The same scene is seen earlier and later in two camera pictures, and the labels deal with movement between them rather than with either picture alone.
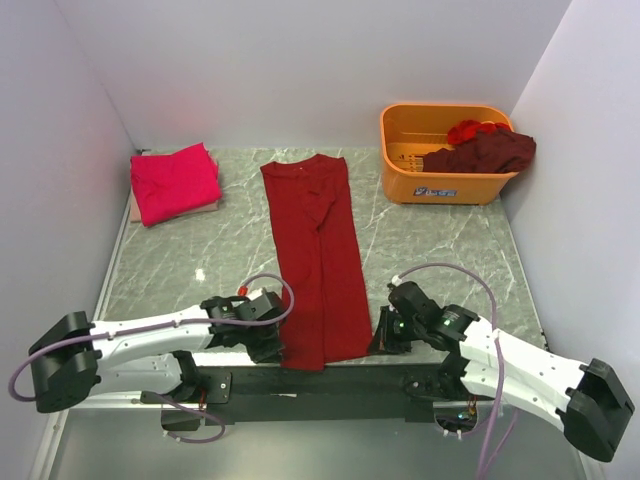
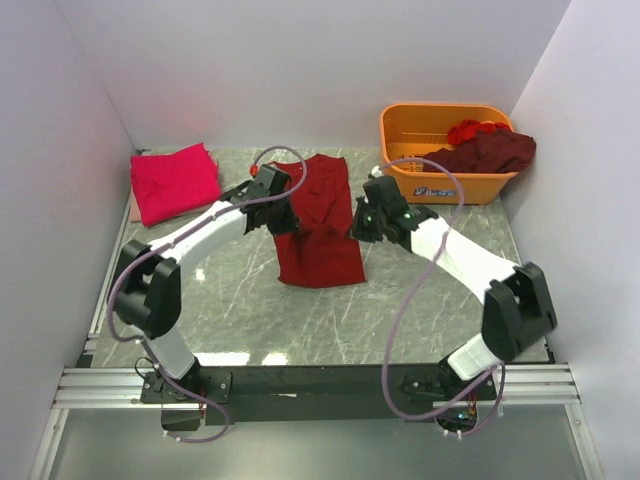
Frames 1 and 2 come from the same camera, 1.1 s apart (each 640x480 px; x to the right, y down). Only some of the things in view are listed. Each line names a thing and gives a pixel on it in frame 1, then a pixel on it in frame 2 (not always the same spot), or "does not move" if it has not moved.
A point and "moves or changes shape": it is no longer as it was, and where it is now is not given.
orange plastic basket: x=408 y=131 does not move
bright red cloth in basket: x=467 y=130 does not move
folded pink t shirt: x=171 y=185 does not move
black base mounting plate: x=316 y=394 does not move
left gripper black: x=269 y=352 to x=290 y=221
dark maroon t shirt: x=499 y=151 does not move
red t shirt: x=316 y=250 moves or changes shape
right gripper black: x=382 y=341 to x=357 y=231
